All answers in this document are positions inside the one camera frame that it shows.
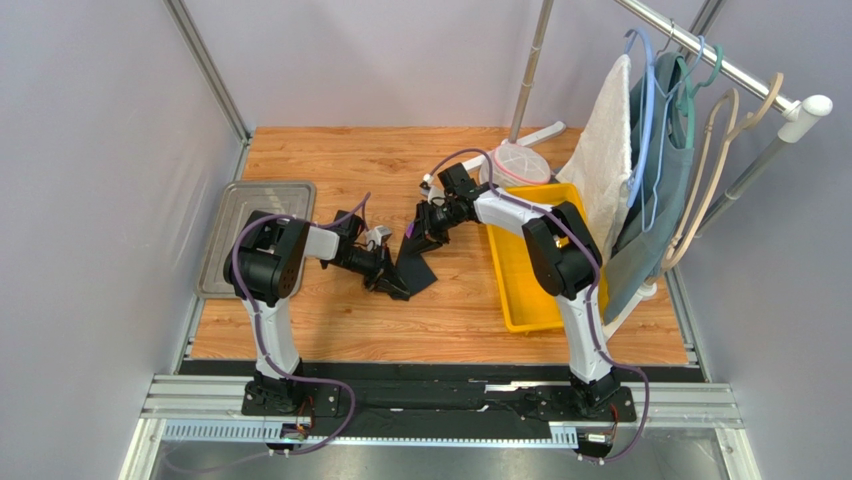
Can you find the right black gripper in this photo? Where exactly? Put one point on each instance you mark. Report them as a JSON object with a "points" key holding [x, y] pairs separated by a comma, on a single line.
{"points": [[429, 225]]}

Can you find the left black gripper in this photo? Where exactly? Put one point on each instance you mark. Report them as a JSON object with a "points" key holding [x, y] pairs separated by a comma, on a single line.
{"points": [[384, 280]]}

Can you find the black paper napkin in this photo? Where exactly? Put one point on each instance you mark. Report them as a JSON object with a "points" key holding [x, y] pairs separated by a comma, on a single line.
{"points": [[417, 275]]}

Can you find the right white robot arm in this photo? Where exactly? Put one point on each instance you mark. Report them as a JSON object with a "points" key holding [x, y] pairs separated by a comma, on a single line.
{"points": [[565, 261]]}

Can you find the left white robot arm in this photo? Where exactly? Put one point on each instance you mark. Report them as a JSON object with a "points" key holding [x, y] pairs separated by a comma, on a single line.
{"points": [[264, 266]]}

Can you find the white mesh bowl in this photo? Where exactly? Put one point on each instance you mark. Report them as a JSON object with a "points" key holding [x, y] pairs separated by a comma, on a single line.
{"points": [[514, 165]]}

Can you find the yellow plastic bin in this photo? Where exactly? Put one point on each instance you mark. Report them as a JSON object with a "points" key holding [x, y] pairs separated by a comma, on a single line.
{"points": [[525, 306]]}

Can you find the silver metal tray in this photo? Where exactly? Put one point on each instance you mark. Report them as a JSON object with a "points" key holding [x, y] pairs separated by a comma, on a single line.
{"points": [[239, 200]]}

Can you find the white towel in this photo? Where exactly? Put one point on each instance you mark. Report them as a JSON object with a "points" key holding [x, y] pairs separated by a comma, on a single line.
{"points": [[601, 165]]}

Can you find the beige hanger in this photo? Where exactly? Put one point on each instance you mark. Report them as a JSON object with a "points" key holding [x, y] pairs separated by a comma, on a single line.
{"points": [[750, 119], [720, 130]]}

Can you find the blue hanger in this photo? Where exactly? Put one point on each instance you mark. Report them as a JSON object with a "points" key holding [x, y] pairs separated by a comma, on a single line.
{"points": [[641, 104]]}

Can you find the teal garment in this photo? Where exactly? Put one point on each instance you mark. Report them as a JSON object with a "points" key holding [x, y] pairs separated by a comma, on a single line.
{"points": [[652, 220]]}

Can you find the green hanger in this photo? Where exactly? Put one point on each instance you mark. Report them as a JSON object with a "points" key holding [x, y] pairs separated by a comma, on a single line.
{"points": [[686, 104]]}

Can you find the metal clothes rack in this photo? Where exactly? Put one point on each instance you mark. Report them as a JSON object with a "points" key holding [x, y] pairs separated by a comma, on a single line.
{"points": [[800, 117]]}

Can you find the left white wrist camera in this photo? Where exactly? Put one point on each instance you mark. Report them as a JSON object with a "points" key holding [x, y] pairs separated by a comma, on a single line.
{"points": [[377, 237]]}

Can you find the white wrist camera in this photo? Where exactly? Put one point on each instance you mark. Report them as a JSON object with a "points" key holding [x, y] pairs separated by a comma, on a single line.
{"points": [[433, 193], [377, 237]]}

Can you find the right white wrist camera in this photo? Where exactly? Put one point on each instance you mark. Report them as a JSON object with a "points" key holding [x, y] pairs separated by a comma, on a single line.
{"points": [[433, 193]]}

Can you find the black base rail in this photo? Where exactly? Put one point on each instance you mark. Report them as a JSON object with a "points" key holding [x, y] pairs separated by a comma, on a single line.
{"points": [[419, 400]]}

